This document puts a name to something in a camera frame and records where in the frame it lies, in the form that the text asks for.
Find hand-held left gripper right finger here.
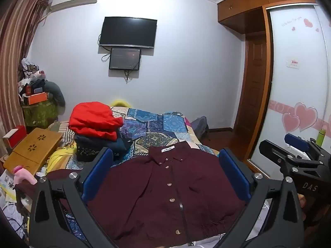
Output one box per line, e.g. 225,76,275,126
218,147,305,248

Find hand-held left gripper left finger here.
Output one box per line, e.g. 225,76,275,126
28,147,120,248

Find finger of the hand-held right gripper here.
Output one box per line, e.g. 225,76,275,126
284,133,331,162
259,139,322,173

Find maroon button shirt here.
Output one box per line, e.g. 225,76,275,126
14,146,247,247

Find dark navy folded clothes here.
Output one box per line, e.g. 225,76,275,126
74,132,135,162

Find green bottle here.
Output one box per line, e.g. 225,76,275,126
316,128,327,145

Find yellow cloth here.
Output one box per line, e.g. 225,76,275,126
46,145,78,171

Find red folded garment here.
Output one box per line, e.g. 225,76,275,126
68,102,124,141

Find grey backpack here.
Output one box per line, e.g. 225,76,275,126
190,116,209,135

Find brown wooden door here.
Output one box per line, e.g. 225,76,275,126
233,35,269,133

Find wooden folding table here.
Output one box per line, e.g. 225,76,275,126
3,127,64,176

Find yellow round object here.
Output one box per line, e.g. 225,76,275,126
110,99,130,108

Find patchwork blanket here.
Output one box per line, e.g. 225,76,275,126
52,105,221,166

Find green patterned cloth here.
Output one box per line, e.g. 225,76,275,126
22,101,60,129

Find red box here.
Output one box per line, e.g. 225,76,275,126
2,125,28,148

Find orange box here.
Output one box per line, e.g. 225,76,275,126
28,92,50,106

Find pile of clutter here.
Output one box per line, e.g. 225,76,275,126
18,57,47,96

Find striped brown curtain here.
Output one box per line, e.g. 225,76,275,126
0,0,53,136

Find wall switch sticker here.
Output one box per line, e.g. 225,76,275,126
286,57,301,69

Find black television cable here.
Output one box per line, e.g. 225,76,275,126
97,33,111,63

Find small wall monitor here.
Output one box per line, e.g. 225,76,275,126
109,47,142,71

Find large wall television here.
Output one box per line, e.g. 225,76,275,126
99,17,158,49

